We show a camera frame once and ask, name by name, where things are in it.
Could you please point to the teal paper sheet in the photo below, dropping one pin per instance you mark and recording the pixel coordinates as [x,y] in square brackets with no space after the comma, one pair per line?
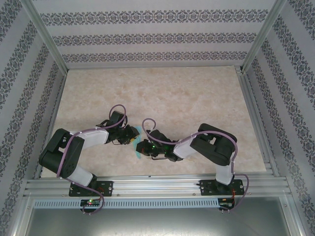
[139,154]

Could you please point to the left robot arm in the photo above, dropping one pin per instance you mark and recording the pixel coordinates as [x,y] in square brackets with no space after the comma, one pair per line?
[96,136]

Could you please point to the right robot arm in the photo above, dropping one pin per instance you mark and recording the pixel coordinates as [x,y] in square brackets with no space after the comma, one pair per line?
[183,148]

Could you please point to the left controller board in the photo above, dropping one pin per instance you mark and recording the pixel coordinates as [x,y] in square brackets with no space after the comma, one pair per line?
[89,202]

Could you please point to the controller board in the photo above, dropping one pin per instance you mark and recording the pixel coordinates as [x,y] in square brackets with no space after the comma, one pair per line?
[226,204]
[89,202]

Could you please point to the grey metal tray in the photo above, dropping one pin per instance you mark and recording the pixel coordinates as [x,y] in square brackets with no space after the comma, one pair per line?
[157,223]

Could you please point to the right controller board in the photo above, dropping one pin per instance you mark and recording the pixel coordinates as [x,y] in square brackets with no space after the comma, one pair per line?
[226,204]

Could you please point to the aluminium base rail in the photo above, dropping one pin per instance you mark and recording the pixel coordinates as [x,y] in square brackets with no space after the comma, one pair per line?
[157,184]

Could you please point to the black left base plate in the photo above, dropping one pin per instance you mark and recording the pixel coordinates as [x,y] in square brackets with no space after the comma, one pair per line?
[108,188]

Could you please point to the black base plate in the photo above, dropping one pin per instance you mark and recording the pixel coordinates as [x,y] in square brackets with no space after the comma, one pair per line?
[205,188]
[108,188]

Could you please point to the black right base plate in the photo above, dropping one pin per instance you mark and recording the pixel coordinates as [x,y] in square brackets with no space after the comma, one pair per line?
[205,188]

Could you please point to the aluminium side rail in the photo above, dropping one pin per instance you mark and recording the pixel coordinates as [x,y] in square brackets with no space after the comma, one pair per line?
[253,110]

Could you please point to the aluminium frame post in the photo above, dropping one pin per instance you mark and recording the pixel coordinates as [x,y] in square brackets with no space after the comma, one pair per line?
[264,34]
[44,34]

